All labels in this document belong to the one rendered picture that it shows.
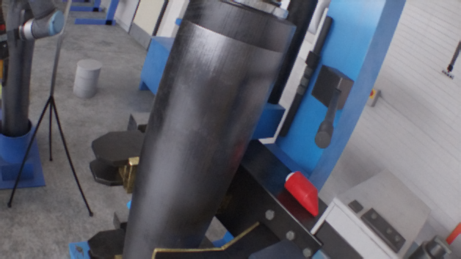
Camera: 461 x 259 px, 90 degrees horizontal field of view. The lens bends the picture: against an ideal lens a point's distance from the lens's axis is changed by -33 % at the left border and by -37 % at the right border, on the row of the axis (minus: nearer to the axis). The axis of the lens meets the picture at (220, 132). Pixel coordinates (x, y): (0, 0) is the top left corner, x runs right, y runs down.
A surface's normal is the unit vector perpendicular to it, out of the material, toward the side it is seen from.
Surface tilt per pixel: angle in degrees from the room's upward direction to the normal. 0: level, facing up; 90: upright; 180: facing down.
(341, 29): 90
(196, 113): 90
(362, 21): 90
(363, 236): 90
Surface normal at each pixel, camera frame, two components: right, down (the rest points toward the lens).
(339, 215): -0.76, 0.04
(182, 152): -0.17, 0.41
